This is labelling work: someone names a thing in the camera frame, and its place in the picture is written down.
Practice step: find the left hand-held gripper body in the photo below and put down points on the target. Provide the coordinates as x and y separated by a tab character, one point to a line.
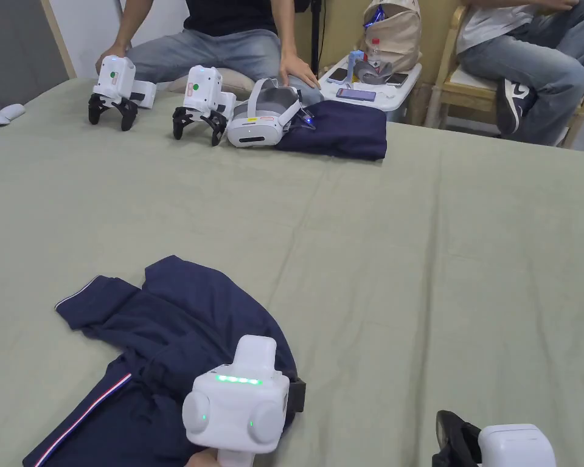
228	413

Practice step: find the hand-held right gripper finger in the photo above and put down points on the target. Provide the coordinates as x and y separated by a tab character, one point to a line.
457	430
455	459

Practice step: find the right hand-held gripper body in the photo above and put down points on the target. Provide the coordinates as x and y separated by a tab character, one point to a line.
516	447

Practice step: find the dark blue shirt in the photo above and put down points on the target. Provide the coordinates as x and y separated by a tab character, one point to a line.
175	321

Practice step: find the person's left hand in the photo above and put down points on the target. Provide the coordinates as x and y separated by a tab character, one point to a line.
204	459

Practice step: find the bed with pale green sheet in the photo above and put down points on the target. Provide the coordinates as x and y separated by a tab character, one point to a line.
370	243

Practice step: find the white headset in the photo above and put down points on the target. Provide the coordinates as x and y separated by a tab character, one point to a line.
258	124

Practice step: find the folded dark blue garment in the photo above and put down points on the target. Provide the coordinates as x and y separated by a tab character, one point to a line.
343	131

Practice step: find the spare hand-held gripper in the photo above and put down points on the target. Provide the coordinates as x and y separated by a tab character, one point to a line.
114	80
202	92

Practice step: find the small white cloth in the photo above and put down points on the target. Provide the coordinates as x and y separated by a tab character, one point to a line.
2	114

